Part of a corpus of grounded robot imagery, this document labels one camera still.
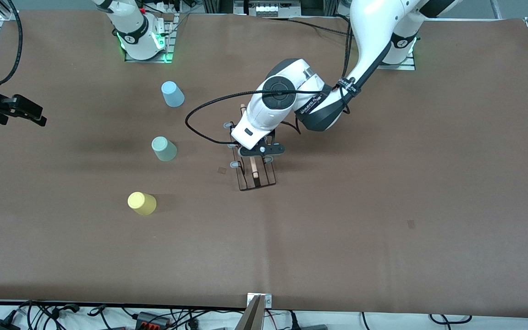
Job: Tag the grey control box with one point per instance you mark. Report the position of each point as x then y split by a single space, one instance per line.
268 8

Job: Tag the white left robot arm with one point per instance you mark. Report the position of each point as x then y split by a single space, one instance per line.
374 27

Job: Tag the pale green plastic cup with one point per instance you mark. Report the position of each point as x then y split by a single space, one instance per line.
164 149

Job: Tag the black orange power strip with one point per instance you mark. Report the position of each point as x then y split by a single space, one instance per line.
151 319

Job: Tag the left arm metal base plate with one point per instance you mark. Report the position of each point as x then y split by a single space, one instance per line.
404 67

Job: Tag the black power adapter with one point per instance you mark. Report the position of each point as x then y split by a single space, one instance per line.
0 325

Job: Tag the brown paper table cover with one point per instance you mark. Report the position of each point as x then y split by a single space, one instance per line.
291 252

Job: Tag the silver metal mounting bracket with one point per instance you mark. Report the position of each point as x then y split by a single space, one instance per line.
267 300

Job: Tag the light blue plastic cup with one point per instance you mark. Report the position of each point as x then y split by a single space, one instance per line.
172 94

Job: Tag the yellow plastic cup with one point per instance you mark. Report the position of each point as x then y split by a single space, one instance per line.
141 203

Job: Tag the grey aluminium bar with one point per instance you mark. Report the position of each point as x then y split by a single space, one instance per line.
251 318

